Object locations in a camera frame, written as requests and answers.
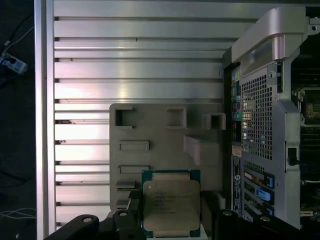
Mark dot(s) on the silver green CPU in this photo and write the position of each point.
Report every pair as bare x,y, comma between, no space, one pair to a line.
171,200

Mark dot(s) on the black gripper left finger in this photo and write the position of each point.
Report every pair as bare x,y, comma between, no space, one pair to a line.
125,227

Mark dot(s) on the blue card clip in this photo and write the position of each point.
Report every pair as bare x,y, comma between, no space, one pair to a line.
269,182
262,195
270,210

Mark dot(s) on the grey parts rack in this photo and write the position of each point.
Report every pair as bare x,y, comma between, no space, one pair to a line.
155,155

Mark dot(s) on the black grey PC case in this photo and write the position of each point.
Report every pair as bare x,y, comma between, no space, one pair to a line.
287,120

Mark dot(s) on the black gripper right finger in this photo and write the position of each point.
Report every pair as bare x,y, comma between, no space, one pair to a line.
225,227

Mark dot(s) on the white floor power strip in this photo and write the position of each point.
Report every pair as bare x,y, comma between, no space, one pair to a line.
15,65

